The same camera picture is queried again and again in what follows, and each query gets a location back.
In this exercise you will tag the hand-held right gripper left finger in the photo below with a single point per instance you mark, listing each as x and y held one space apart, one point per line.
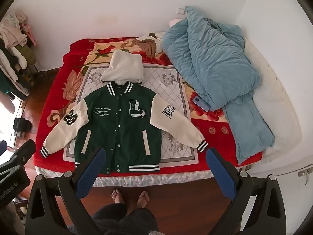
89 176

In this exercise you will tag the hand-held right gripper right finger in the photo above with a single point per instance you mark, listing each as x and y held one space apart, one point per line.
221 176

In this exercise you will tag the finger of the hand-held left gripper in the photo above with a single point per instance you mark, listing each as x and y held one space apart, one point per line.
2 147
23 150

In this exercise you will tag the green varsity jacket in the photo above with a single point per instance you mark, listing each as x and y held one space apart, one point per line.
122 132

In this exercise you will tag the clothes rack with garments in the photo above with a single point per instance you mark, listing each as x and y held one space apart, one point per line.
14 36

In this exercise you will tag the person's left foot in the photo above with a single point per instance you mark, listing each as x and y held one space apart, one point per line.
117 195

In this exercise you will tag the person's foot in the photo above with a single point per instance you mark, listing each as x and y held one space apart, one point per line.
143 197
117 195

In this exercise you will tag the white bed skirt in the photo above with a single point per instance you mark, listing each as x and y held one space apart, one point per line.
171 177

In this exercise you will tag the red floral blanket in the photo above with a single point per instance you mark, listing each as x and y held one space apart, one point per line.
220 124

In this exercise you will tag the person's right foot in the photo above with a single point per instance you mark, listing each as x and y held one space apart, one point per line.
143 197

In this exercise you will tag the person's dark pants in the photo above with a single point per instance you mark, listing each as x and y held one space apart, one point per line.
127 221

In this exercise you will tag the small blue rectangular device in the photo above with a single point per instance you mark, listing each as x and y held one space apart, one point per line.
199 103

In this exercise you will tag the metal door latch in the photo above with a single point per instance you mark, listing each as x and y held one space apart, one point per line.
304 173

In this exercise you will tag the person's grey knit garment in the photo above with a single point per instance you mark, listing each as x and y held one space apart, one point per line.
151 233

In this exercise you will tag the white mattress sheet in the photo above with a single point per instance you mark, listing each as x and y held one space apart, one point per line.
276 107

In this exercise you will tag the light blue quilt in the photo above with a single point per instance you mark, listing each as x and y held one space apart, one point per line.
212 61

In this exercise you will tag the white cloth with dark trim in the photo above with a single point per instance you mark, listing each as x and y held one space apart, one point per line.
157 37

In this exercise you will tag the pink pillow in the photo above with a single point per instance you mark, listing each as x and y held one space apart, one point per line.
174 22

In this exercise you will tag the white wall socket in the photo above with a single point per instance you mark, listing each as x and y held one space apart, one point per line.
181 10

